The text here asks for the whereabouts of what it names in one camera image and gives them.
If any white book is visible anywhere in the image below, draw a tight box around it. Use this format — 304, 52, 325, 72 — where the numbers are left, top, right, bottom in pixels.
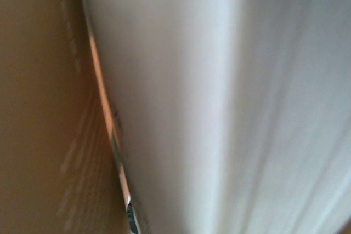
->
76, 0, 351, 234

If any brown cover book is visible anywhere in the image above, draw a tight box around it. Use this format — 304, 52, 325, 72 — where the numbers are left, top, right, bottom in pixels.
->
0, 0, 132, 234

